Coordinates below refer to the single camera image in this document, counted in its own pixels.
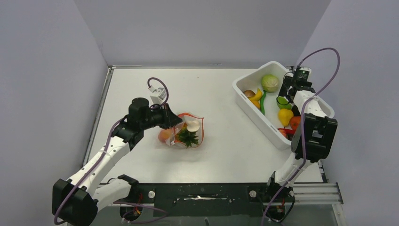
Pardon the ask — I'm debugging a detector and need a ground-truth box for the orange pumpkin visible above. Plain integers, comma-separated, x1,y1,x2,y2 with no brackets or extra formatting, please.
289,116,301,131

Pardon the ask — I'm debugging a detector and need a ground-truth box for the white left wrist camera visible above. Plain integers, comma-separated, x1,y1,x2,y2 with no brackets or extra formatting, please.
149,86,167,105

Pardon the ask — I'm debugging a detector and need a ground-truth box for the yellow pear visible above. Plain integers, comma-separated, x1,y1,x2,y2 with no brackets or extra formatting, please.
277,108,294,127

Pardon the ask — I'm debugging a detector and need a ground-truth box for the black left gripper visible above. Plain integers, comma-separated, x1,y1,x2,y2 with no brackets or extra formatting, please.
141,102,182,130

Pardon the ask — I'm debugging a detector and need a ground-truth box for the brown onion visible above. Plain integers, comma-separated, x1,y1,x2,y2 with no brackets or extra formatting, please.
243,90,256,98

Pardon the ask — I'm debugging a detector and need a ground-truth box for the toy pineapple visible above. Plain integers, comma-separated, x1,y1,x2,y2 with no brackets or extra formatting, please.
175,123,199,148

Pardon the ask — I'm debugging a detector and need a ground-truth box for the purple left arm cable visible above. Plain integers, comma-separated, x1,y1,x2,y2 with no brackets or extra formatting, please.
53,77,169,226

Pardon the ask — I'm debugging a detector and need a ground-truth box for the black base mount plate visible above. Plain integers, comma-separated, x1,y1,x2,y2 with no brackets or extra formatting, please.
107,182,297,219

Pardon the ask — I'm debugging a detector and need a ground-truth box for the toy peach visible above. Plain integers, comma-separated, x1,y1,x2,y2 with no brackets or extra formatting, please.
158,129,173,143

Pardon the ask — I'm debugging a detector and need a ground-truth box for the white garlic bulb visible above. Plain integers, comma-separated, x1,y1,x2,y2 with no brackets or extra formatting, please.
186,120,201,133

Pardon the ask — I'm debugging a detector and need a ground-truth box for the white plastic bin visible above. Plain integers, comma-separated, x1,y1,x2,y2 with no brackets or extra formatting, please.
232,61,338,153

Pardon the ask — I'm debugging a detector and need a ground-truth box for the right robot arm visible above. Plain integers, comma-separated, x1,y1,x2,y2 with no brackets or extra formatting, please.
264,67,338,201

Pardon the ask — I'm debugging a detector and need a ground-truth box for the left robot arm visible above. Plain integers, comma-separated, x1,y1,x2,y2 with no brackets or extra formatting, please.
52,97,183,226

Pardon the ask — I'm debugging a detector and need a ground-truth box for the orange fruit piece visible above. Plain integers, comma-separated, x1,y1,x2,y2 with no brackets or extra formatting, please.
251,100,261,110

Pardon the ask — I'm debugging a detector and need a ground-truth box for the pale green cabbage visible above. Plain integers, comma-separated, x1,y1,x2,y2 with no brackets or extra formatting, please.
261,74,279,93

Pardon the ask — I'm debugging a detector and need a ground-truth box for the yellow banana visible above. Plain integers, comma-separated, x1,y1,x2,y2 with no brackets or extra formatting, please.
248,89,263,101

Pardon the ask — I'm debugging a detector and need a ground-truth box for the clear zip bag orange zipper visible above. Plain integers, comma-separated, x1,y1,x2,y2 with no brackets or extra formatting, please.
158,113,205,149

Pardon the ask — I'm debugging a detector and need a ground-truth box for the green bean pod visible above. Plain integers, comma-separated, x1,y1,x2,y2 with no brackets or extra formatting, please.
259,90,267,115

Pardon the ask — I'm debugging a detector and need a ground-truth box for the dark avocado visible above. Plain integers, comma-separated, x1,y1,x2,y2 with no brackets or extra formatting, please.
291,105,301,116

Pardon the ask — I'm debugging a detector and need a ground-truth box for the light green pepper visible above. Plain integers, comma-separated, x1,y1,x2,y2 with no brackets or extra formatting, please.
276,96,292,110

